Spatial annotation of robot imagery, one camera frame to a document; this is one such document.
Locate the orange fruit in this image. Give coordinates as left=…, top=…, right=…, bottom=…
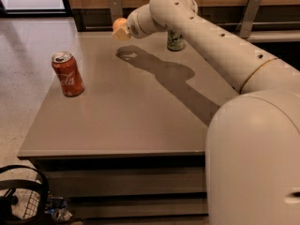
left=112, top=18, right=127, bottom=31

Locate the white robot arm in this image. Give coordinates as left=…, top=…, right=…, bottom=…
left=112, top=0, right=300, bottom=225

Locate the green soda can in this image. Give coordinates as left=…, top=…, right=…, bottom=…
left=167, top=30, right=185, bottom=52

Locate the metal bracket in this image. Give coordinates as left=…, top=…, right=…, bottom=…
left=239, top=0, right=262, bottom=38
left=109, top=0, right=123, bottom=23

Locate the grey drawer cabinet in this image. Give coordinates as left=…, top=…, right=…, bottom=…
left=19, top=33, right=235, bottom=225

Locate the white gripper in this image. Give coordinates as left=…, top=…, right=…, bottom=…
left=112, top=5, right=164, bottom=40

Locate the left metal bracket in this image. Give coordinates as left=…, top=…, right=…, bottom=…
left=109, top=0, right=123, bottom=23

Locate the crushed can on floor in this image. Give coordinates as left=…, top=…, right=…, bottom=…
left=45, top=197, right=73, bottom=222

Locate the red cola can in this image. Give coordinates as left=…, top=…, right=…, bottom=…
left=52, top=52, right=84, bottom=97

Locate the right metal bracket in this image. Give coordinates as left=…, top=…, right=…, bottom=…
left=239, top=0, right=262, bottom=38

